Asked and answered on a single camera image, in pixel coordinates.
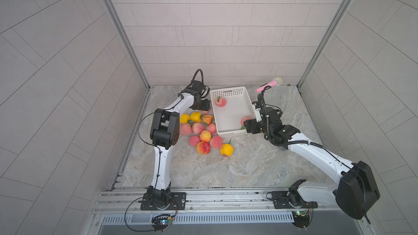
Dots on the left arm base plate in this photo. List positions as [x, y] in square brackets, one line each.
[163, 200]

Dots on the yellow peach with leaf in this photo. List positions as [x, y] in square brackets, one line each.
[226, 150]

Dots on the red orange peach bottom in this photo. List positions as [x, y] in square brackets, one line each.
[203, 147]

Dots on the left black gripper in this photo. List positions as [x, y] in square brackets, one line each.
[206, 105]

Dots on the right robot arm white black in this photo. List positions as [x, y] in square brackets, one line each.
[354, 189]

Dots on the orange wrinkled peach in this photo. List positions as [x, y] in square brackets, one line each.
[207, 119]

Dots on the pink peach left row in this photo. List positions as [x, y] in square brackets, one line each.
[186, 129]

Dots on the dark pink peach lower left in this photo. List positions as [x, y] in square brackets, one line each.
[194, 140]

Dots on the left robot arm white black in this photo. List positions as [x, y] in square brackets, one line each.
[164, 134]

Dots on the left circuit board with cable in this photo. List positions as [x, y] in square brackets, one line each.
[158, 223]

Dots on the white ventilation grille strip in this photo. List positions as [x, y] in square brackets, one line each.
[202, 218]

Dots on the aluminium mounting rail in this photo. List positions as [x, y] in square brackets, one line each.
[198, 200]

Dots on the pink peach beside basket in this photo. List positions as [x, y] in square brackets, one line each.
[212, 129]

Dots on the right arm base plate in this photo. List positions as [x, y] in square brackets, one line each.
[287, 200]

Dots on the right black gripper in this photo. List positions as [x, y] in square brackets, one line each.
[253, 122]

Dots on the pink toy microphone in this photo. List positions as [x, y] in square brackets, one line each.
[275, 82]

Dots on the orange pink peach centre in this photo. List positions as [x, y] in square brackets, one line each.
[205, 136]

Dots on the white perforated plastic basket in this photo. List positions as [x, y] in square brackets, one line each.
[228, 118]

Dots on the right circuit board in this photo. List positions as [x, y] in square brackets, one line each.
[302, 219]

